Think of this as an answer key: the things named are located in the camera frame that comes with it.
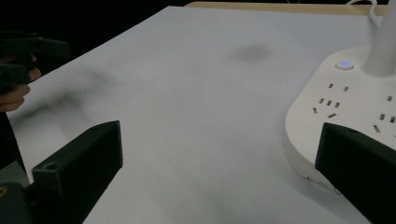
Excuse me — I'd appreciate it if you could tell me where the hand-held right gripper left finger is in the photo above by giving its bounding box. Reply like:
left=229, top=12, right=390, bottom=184
left=29, top=119, right=124, bottom=224

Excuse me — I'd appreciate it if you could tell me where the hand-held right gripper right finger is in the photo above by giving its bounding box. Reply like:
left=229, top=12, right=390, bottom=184
left=314, top=121, right=396, bottom=224

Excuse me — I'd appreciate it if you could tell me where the white power strip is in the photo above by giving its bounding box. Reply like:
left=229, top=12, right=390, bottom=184
left=282, top=0, right=396, bottom=196

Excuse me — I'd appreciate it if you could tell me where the white power cable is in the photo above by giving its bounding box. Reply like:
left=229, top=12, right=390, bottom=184
left=346, top=0, right=383, bottom=27

